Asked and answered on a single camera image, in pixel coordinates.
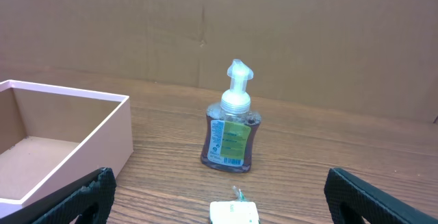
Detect purple soap pump bottle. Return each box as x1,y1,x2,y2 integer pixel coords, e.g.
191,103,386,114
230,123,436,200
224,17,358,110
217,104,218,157
201,59,261,173

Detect white green soap bar packet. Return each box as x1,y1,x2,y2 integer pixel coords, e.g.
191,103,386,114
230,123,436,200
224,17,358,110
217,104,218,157
209,186,260,224

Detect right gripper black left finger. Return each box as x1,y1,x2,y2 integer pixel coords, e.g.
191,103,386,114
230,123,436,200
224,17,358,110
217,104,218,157
1,167,116,224

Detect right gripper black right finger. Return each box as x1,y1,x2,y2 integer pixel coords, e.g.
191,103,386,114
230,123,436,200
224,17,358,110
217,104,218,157
324,168,437,224

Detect pink cardboard box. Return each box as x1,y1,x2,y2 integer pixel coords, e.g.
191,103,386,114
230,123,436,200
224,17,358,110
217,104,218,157
1,79,133,216

